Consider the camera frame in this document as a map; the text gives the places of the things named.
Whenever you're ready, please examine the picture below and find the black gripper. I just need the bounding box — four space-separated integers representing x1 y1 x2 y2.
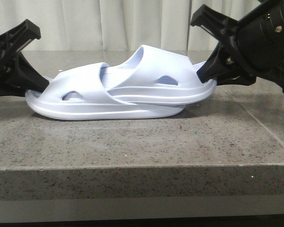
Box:
190 4 284 86

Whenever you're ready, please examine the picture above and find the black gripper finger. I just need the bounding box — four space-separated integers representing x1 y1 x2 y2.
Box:
0 19 41 61
0 53 49 97

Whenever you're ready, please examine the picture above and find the light blue slipper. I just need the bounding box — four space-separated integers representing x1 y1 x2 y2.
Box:
25 61 186 121
100 45 217 105

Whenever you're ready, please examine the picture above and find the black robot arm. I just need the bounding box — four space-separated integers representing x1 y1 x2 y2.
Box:
191 0 284 93

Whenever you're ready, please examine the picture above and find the beige curtain backdrop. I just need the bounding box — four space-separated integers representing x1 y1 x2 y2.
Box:
0 0 259 51

